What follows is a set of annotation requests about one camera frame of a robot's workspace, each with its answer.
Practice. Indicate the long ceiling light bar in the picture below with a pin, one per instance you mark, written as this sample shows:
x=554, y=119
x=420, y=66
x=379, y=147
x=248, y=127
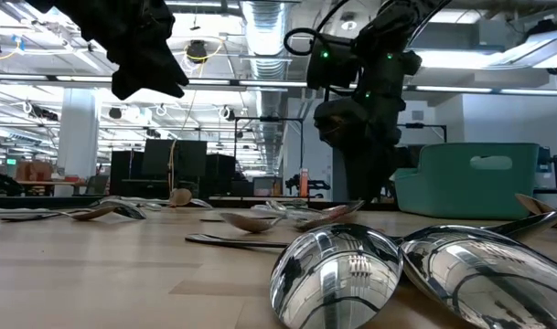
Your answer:
x=488, y=90

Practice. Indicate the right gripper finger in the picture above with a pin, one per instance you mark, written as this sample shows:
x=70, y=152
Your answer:
x=356, y=178
x=381, y=176

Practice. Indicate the silver ceiling air duct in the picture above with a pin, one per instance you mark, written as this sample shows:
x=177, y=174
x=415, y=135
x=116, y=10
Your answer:
x=264, y=36

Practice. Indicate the teal plastic bin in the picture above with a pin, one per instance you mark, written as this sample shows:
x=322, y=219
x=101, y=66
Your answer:
x=465, y=192

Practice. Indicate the black background equipment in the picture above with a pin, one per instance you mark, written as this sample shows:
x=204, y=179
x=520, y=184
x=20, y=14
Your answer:
x=1, y=183

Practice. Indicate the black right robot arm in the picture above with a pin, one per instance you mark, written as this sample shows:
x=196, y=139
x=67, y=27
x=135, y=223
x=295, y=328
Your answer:
x=388, y=27

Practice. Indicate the orange upright device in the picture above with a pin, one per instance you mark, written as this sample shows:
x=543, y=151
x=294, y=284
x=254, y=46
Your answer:
x=304, y=183

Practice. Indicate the black cabinet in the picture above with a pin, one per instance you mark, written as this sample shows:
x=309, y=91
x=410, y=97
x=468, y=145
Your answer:
x=125, y=171
x=221, y=173

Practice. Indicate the black metal stand frame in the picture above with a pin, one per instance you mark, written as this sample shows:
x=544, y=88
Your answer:
x=269, y=119
x=420, y=125

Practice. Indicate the black computer monitor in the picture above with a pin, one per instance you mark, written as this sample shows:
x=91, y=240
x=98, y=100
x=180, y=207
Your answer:
x=191, y=157
x=159, y=157

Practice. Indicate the white square pillar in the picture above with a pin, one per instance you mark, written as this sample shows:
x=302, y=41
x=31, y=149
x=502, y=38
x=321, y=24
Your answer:
x=78, y=137

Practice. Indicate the black background robot arm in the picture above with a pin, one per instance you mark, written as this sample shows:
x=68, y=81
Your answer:
x=317, y=185

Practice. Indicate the brown cardboard box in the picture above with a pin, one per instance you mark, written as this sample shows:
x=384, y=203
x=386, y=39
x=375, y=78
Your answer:
x=33, y=171

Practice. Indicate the black ceiling dome device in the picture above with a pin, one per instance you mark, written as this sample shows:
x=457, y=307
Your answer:
x=196, y=51

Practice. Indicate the green exit sign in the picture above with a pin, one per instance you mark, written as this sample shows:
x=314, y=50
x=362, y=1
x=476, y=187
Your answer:
x=11, y=161

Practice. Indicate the black clamp device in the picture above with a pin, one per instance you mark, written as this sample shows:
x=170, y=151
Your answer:
x=549, y=169

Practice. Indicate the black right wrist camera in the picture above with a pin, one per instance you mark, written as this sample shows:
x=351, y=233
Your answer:
x=328, y=68

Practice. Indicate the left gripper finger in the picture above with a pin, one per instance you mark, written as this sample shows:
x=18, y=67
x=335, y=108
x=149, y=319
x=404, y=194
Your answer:
x=168, y=75
x=125, y=82

